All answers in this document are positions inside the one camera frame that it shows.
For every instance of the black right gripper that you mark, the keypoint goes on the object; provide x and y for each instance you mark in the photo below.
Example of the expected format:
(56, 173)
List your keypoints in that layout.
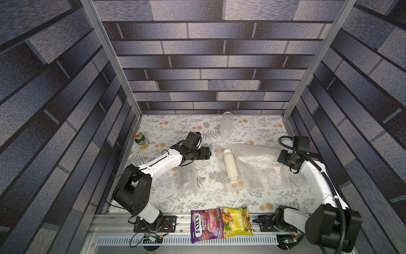
(284, 157)

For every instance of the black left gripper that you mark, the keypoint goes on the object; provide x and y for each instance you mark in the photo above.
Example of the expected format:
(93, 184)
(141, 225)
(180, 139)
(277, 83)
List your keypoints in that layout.
(205, 154)

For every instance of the clear textured glass vase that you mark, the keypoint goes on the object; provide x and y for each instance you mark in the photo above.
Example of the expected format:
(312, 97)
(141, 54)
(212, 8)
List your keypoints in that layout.
(226, 125)

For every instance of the white ribbed ceramic vase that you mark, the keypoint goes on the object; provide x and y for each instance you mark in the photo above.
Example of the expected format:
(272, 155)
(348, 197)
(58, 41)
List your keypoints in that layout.
(230, 165)

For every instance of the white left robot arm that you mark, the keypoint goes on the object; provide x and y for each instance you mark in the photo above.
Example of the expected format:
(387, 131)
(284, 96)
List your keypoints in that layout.
(132, 191)

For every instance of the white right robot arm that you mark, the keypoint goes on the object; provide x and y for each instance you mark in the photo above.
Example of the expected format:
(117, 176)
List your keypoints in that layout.
(333, 224)

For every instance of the green beverage can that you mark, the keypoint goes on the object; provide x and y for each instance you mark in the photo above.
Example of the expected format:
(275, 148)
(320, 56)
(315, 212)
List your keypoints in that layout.
(139, 139)

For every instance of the purple Fox's candy bag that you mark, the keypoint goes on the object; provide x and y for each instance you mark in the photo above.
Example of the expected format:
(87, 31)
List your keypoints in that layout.
(206, 225)

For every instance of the yellow snack bag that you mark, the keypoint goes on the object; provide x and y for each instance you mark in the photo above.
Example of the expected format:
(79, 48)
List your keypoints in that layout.
(236, 222)

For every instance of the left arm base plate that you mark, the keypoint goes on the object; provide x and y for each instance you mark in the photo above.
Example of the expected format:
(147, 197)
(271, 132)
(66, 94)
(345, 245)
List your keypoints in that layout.
(164, 224)

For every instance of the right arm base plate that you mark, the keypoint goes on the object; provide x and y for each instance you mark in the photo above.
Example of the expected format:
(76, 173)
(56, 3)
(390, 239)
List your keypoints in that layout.
(267, 223)

